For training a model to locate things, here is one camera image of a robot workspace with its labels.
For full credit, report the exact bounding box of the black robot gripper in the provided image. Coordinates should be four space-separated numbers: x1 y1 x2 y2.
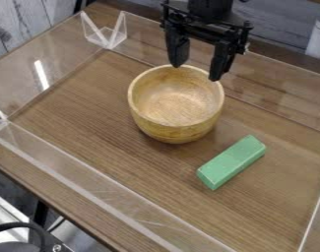
161 0 253 82

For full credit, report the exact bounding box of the light wooden bowl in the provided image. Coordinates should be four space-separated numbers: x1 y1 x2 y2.
127 65 225 144

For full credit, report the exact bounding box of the green rectangular block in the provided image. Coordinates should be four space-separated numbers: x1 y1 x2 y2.
197 135 266 190

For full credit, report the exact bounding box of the white cylinder container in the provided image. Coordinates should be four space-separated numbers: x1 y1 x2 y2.
305 19 320 59

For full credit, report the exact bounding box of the black metal table leg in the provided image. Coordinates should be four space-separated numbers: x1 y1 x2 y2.
33 201 48 226

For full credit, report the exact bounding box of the clear acrylic tray wall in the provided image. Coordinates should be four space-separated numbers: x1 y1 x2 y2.
0 9 320 252

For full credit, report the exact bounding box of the grey metal bracket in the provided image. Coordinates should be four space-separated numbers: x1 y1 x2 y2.
28 229 74 252

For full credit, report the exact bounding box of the black cable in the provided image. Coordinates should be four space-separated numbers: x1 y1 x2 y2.
0 221 46 252

